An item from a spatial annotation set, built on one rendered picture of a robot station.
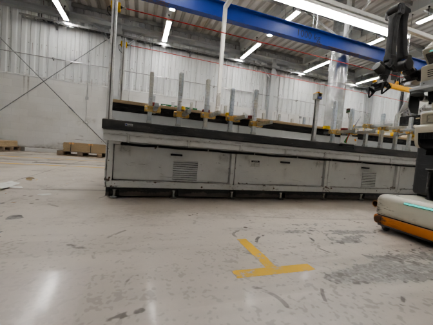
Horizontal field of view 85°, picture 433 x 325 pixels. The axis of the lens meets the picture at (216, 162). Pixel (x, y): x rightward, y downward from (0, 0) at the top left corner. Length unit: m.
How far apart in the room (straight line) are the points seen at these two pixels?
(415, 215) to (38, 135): 9.60
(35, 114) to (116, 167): 7.62
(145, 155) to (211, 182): 0.73
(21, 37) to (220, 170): 8.90
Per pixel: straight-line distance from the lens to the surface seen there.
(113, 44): 2.27
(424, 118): 2.19
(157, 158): 2.38
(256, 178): 2.71
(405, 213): 2.13
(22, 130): 9.94
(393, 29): 2.24
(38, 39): 10.34
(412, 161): 4.06
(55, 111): 9.70
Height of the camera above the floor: 0.52
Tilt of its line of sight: 3 degrees down
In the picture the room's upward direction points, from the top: 5 degrees clockwise
